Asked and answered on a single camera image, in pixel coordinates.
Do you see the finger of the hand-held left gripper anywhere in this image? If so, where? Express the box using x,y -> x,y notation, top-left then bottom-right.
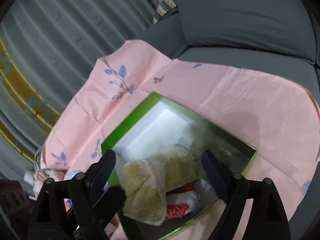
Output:
94,186 -> 126,228

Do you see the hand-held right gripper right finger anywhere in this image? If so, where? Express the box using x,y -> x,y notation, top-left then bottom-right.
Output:
201,149 -> 292,240

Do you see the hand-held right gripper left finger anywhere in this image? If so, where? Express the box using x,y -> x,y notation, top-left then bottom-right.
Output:
26,149 -> 117,240

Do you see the yellow and white towel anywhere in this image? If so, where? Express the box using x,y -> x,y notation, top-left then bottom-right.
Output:
122,144 -> 199,227

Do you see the red and white sock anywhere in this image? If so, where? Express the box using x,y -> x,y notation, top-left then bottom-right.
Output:
166,180 -> 215,219

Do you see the green cardboard box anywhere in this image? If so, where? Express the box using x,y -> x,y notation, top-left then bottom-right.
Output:
101,91 -> 258,238

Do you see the crumpled pale pink cloth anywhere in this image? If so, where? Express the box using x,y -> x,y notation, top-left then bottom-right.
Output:
25,167 -> 73,198

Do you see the pink printed bedsheet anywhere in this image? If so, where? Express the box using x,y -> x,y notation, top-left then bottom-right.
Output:
40,39 -> 320,240

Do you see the dark brown carved furniture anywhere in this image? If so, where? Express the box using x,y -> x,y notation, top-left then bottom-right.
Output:
0,179 -> 35,218

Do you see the yellow patterned curtain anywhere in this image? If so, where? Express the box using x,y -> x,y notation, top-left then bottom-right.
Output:
0,36 -> 62,160

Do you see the grey sofa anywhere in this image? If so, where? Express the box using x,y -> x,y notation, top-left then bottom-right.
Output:
136,0 -> 320,240

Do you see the grey sofa cushion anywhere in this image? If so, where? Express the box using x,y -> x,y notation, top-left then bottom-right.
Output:
177,0 -> 317,67

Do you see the patterned pillow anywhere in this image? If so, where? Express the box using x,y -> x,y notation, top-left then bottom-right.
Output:
152,0 -> 182,24

